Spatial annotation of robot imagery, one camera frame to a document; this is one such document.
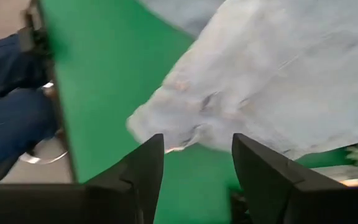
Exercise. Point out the person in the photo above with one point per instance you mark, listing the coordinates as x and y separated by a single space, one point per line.
8 118

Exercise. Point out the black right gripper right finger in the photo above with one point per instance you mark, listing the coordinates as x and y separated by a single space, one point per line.
291 199

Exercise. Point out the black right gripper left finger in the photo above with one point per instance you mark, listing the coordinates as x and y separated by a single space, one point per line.
120 202

